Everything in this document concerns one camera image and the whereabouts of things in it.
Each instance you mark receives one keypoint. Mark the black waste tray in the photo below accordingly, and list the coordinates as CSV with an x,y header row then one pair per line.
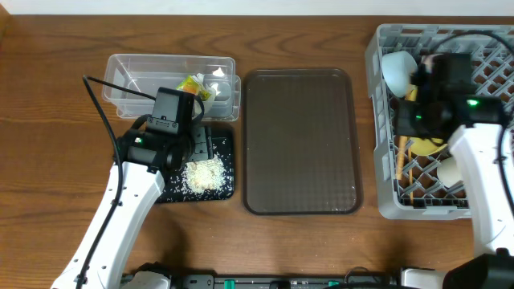
x,y
176,190

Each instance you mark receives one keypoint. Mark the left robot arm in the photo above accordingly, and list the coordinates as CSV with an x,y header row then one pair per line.
x,y
145,158

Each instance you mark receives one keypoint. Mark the brown serving tray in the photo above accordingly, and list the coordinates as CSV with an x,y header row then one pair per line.
x,y
300,147

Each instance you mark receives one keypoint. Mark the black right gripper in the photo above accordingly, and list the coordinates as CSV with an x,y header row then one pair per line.
x,y
407,121

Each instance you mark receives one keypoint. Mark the light blue bowl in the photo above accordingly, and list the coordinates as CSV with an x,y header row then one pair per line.
x,y
396,70

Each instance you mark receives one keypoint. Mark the rice leftovers pile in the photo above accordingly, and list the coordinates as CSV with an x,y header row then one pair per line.
x,y
202,176

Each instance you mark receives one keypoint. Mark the white green cup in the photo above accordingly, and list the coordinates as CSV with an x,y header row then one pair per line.
x,y
448,172

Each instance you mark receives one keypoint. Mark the yellow plate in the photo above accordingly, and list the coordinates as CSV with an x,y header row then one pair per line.
x,y
426,147

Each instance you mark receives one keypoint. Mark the green snack wrapper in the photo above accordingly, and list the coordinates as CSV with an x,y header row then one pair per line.
x,y
194,84

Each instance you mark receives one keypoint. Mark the clear plastic waste bin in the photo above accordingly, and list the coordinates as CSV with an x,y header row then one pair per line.
x,y
146,73

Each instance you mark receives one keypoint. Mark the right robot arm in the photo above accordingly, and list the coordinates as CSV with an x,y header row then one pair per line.
x,y
474,128

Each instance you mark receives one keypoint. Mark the grey dishwasher rack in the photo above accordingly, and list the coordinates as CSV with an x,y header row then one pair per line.
x,y
493,76

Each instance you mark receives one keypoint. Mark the wooden chopstick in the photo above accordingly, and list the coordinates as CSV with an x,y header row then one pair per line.
x,y
411,194
411,96

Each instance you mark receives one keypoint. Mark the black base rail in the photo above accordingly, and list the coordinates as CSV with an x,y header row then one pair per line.
x,y
360,280

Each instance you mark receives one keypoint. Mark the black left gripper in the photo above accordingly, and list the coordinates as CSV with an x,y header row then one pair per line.
x,y
201,144

